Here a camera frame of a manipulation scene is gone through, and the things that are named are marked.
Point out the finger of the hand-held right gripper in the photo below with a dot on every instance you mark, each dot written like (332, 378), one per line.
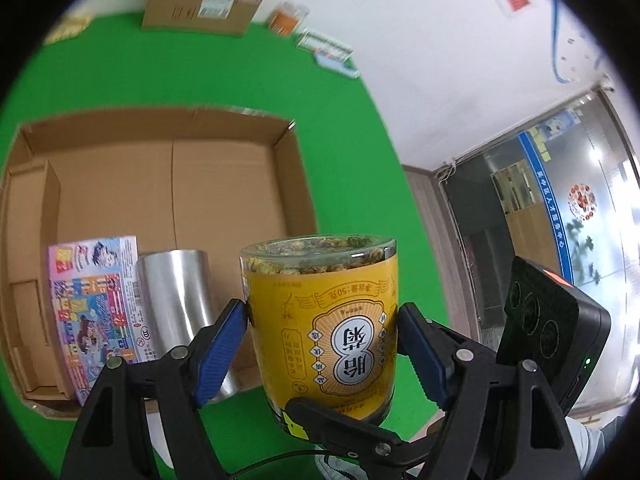
(350, 432)

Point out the silver metal cylinder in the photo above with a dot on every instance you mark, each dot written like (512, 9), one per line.
(172, 300)

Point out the colourful comic book packet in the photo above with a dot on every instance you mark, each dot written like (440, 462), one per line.
(95, 310)

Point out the glass door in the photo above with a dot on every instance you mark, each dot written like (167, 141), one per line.
(550, 200)

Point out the green table cloth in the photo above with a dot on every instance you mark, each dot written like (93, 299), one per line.
(340, 160)

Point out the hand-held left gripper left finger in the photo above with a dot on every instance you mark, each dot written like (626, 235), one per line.
(220, 355)

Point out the small orange jar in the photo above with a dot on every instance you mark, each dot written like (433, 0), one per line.
(285, 20)

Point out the yellow cloth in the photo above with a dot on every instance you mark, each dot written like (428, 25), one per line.
(67, 30)

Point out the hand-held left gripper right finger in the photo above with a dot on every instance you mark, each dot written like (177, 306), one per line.
(422, 360)

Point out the yellow label glass jar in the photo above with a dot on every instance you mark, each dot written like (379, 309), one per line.
(320, 325)

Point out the small white green box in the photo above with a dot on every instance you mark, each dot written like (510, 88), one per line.
(327, 52)

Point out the large cardboard box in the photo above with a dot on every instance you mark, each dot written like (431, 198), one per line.
(175, 185)

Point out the person's right forearm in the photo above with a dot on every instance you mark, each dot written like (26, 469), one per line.
(585, 440)

